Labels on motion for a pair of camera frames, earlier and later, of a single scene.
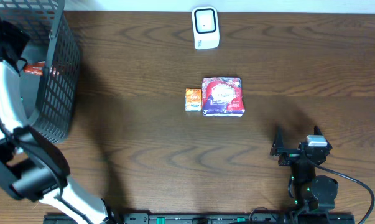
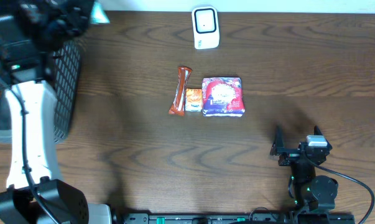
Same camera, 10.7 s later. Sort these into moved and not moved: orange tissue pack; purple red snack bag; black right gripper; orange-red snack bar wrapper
Moved: orange-red snack bar wrapper
Not moved: orange tissue pack; black right gripper; purple red snack bag
